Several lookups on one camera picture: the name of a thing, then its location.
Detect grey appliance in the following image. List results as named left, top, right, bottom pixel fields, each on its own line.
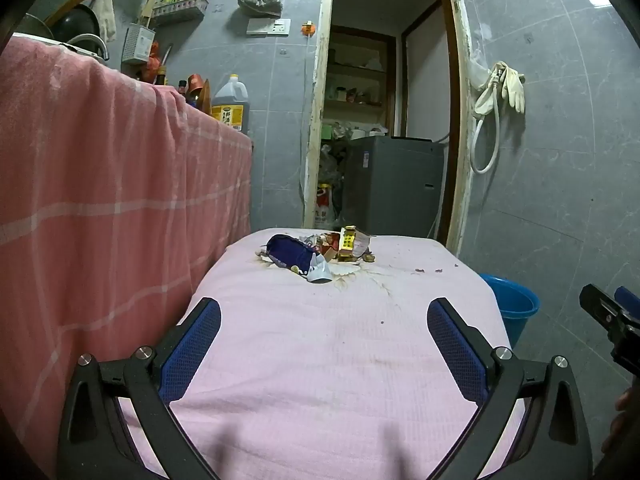
left=342, top=135, right=448, bottom=241

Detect person's right hand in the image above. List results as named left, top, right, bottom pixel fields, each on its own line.
left=602, top=385, right=640, bottom=457

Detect orange seasoning bag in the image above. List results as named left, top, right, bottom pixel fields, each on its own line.
left=146, top=42, right=166, bottom=83

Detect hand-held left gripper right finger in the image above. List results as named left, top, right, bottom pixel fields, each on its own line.
left=426, top=297, right=593, bottom=480

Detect red can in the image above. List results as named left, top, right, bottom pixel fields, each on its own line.
left=186, top=75, right=209, bottom=107

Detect wall rack with packets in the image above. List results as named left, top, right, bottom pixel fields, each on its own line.
left=151, top=0, right=209, bottom=26

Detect black wok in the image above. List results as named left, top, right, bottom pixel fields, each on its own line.
left=50, top=4, right=101, bottom=47

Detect yellow snack wrapper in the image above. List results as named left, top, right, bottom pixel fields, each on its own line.
left=336, top=226, right=374, bottom=262

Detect blue plastic bucket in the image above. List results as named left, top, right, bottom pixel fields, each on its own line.
left=479, top=273, right=542, bottom=348

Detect metal faucet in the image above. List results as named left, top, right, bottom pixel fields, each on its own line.
left=65, top=34, right=110, bottom=62

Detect cream rubber gloves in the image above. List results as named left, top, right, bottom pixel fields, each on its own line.
left=492, top=61, right=527, bottom=114

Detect pink striped cloth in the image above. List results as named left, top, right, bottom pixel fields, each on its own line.
left=0, top=35, right=253, bottom=480

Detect wooden wall shelf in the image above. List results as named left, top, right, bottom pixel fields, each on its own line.
left=322, top=27, right=396, bottom=126

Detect red white wrapper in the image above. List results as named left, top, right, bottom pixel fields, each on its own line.
left=312, top=232, right=341, bottom=262

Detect stained white paper napkin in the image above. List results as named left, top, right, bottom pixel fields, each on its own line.
left=327, top=260, right=362, bottom=278

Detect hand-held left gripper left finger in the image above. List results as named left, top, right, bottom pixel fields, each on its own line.
left=57, top=297, right=222, bottom=480

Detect wooden door frame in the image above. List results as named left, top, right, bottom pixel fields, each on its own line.
left=302, top=0, right=473, bottom=257

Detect red white sack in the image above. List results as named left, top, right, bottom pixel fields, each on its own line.
left=314, top=183, right=337, bottom=229

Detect large cooking oil bottle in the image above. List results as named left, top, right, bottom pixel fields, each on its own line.
left=211, top=74, right=250, bottom=134

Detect white shower head with hose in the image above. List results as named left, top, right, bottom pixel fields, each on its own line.
left=469, top=65, right=503, bottom=175

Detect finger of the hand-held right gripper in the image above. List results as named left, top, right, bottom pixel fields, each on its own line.
left=580, top=284, right=640, bottom=363
left=616, top=286, right=640, bottom=315

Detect white wall socket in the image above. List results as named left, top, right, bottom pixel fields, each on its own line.
left=246, top=18, right=292, bottom=37

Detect white grey wrapper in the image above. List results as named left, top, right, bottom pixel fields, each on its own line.
left=306, top=252, right=333, bottom=284

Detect purple snack wrapper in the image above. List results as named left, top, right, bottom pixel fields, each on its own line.
left=257, top=234, right=321, bottom=276

